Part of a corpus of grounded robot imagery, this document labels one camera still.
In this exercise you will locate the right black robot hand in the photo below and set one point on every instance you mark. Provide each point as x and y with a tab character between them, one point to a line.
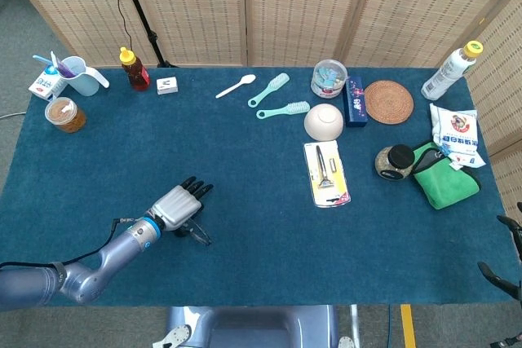
520	254

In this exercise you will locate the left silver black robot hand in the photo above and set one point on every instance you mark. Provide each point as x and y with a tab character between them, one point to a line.
175	207

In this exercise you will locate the black thin-rimmed eyeglasses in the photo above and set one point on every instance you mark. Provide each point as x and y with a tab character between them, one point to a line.
200	236

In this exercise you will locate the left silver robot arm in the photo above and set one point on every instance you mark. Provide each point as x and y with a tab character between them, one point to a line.
81	283

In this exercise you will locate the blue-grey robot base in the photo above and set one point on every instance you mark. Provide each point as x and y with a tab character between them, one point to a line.
253	327

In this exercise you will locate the green folded cloth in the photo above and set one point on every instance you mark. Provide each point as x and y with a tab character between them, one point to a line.
446	185

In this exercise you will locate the small white red sachet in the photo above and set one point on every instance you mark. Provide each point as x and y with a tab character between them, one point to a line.
469	159

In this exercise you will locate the blue felt table cover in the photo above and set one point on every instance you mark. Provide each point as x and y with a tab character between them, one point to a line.
285	258

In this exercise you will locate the small white cardboard box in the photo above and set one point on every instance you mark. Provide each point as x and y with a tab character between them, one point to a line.
167	85

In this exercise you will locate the honey bottle with yellow cap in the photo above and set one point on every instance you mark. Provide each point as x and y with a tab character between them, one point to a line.
138	75

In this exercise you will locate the clear cup of brown contents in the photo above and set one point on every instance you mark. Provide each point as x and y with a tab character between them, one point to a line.
65	115

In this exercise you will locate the white printed salt bag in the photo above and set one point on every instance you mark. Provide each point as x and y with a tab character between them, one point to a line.
454	126

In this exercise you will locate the white plastic spoon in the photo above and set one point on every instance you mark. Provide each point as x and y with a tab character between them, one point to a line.
246	80

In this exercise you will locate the glass jar with black lid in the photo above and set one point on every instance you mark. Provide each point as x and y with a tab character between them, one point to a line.
397	160

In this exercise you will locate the mint green scrub brush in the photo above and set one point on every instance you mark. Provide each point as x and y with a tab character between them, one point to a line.
295	108
277	82

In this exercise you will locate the razor in yellow blister pack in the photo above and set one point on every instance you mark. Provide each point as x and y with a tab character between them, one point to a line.
328	177

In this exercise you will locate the light blue plastic pitcher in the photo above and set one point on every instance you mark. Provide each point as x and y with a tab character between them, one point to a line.
83	79

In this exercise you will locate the cream upturned bowl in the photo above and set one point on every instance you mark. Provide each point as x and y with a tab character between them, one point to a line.
323	122

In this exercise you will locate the purple toothbrush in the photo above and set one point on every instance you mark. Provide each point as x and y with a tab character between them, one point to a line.
66	69

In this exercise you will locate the white and blue carton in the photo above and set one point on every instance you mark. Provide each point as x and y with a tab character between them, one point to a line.
42	87

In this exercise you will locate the white toothbrush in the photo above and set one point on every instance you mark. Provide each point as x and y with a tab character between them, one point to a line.
54	60

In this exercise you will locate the white bottle with yellow cap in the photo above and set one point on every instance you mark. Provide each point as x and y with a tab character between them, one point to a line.
446	75

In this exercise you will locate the black tripod stand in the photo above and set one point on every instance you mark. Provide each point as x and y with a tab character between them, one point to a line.
140	14

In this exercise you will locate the clear round tub of clips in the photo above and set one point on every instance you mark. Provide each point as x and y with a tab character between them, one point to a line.
328	79

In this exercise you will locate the light blue toothbrush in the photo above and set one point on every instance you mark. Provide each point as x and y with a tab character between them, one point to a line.
41	58

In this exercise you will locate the round woven rattan coaster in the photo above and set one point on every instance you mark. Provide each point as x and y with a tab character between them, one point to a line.
388	102

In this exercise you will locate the dark blue long box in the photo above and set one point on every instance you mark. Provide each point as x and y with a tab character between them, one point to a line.
356	103

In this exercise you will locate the woven bamboo folding screen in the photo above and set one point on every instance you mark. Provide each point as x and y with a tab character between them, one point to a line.
302	5

